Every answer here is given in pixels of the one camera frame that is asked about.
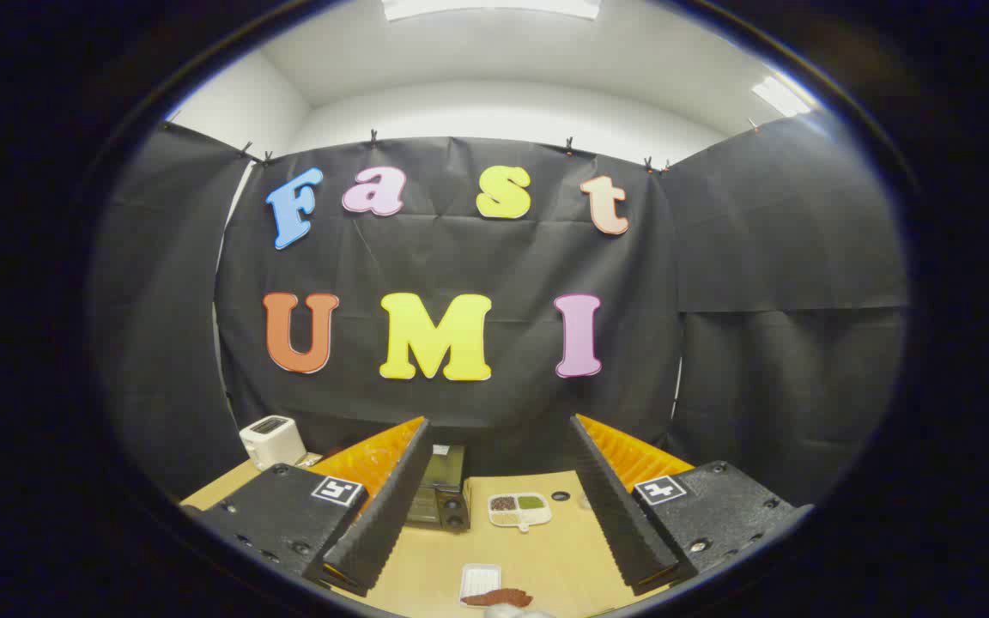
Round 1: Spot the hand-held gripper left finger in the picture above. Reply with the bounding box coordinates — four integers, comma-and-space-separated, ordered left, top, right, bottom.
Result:
194, 416, 434, 597

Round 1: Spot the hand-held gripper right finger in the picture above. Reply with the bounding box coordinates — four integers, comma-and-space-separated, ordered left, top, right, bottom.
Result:
567, 414, 813, 597

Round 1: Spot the black toaster oven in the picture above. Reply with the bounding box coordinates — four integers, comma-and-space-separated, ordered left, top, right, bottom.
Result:
404, 444, 472, 533

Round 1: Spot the brown steak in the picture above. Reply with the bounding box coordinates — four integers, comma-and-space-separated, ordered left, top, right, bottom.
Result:
463, 589, 535, 609

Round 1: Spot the white bread toaster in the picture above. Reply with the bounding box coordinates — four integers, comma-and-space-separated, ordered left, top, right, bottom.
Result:
240, 415, 306, 470

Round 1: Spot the white divided dish with beans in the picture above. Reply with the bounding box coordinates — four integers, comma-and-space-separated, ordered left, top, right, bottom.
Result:
488, 492, 553, 533

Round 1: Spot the white slotted tray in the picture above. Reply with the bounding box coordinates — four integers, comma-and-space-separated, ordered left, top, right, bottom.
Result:
458, 563, 502, 604

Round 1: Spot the ceiling light panel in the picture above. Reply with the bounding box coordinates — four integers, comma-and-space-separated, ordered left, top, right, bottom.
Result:
382, 0, 603, 21
751, 76, 814, 118

